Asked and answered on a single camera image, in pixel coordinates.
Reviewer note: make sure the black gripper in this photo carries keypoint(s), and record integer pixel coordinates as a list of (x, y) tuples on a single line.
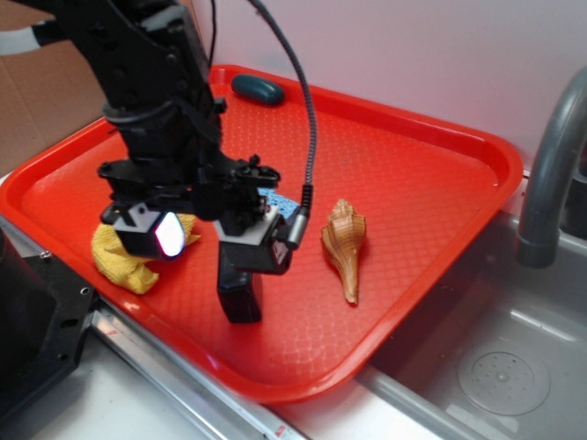
[(175, 165)]

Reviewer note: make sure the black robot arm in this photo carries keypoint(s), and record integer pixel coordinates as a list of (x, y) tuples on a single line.
[(152, 68)]

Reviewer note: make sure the brown cardboard box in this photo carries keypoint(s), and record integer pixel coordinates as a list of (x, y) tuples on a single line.
[(46, 95)]

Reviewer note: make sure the blue sponge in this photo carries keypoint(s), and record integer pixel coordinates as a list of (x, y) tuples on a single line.
[(288, 208)]

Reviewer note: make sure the yellow cloth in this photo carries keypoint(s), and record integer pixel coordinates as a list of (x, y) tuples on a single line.
[(132, 272)]

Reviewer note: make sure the brown conch seashell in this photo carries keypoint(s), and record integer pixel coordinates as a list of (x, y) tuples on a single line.
[(342, 239)]

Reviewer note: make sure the dark teal oval case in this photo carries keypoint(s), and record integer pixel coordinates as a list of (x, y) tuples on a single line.
[(257, 89)]

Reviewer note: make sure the red plastic tray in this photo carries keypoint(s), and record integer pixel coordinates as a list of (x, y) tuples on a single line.
[(426, 187)]

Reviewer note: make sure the grey toy sink basin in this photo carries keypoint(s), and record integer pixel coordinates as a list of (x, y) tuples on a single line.
[(409, 389)]

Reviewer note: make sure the grey sink faucet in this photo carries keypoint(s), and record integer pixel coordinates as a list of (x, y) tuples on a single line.
[(555, 198)]

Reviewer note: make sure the sink drain cover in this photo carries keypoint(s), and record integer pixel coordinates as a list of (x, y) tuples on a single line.
[(503, 381)]

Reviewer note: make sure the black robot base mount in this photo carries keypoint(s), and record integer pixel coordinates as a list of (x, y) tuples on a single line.
[(46, 310)]

